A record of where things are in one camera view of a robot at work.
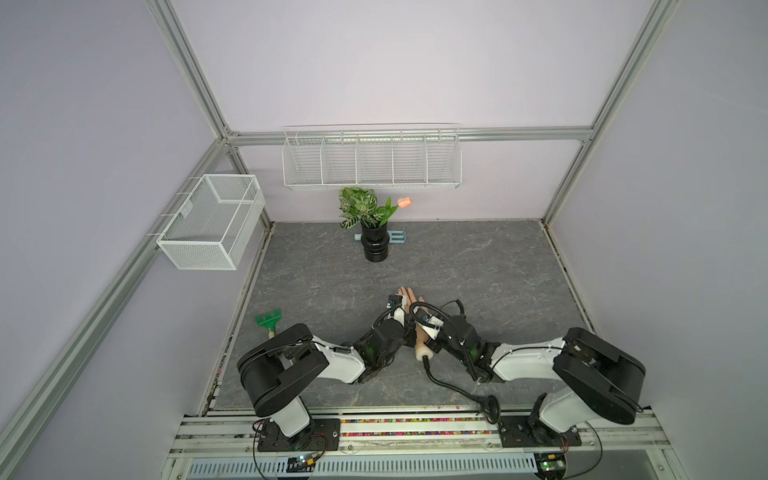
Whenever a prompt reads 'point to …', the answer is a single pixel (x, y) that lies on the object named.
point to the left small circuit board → (300, 464)
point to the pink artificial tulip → (404, 202)
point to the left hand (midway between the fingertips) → (417, 317)
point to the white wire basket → (208, 231)
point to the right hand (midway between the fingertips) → (423, 314)
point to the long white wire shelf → (372, 156)
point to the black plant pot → (375, 242)
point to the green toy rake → (270, 322)
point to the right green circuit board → (549, 465)
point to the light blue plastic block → (395, 236)
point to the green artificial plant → (360, 204)
